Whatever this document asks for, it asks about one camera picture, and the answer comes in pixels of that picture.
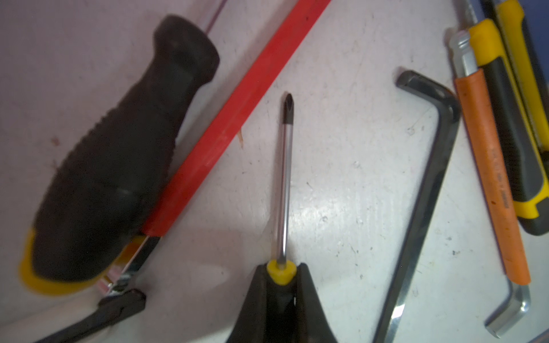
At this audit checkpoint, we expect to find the yellow black utility knife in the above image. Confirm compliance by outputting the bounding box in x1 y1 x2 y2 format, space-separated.
466 1 548 236

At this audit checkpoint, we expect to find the large screwdriver black yellow handle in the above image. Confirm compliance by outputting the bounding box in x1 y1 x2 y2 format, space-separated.
19 15 220 296

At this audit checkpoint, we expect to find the red sleeved hex key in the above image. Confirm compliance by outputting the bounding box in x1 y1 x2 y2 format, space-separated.
97 1 329 299

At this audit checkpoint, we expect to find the black hex key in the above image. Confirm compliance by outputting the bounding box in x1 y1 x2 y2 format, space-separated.
373 69 462 342

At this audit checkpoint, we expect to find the orange sleeved hex key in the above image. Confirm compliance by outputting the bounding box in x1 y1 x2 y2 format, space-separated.
449 31 531 338

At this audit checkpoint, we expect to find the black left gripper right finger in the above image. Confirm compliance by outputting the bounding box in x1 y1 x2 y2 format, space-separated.
295 263 337 343

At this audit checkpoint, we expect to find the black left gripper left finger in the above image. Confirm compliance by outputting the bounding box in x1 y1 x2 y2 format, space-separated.
227 264 276 343

